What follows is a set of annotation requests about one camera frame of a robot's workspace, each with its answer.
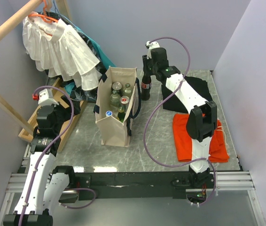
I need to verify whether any silver-top drink can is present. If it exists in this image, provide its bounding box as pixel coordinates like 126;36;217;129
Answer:
111;81;122;93

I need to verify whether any blue-cap water bottle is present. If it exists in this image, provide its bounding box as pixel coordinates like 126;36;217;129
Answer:
105;110;113;117

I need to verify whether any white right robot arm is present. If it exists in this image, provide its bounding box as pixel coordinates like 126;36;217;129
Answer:
143;45;217;187

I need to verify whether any orange folded garment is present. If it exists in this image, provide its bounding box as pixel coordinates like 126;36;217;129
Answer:
172;114;229;163

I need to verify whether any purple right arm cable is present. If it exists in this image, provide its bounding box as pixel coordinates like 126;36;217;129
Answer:
143;36;218;208

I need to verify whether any beige canvas tote bag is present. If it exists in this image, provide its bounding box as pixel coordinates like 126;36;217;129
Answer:
94;67;141;147

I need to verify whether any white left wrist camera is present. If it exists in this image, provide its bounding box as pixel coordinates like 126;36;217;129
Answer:
32;89;59;107

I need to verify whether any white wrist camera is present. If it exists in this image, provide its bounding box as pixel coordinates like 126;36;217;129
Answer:
32;89;59;107
146;41;160;59

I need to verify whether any wooden hanging rod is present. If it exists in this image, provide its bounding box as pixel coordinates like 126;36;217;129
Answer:
0;0;43;41

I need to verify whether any Coca-Cola glass bottle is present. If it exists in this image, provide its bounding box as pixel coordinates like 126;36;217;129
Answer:
141;69;151;101

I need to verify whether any white pleated dress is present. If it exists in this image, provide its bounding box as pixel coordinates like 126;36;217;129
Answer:
21;16;102;91

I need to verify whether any black folded garment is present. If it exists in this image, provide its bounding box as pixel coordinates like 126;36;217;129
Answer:
161;74;212;113

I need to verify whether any teal garment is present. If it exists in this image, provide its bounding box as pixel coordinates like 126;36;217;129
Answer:
74;26;116;74

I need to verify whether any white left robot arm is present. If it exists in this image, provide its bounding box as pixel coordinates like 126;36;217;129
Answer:
3;103;77;226

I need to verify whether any wooden rack diagonal brace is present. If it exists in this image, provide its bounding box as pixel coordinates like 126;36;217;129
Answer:
0;95;33;135

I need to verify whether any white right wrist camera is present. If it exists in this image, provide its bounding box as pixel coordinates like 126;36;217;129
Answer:
146;41;160;59

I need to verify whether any orange clothes hanger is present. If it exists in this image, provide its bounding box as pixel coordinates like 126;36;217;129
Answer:
28;0;58;24

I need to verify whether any clear glass green-cap bottle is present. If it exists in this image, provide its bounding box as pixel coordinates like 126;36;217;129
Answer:
123;83;133;98

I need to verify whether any green glass bottle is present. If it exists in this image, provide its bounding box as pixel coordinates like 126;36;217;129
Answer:
117;106;125;123

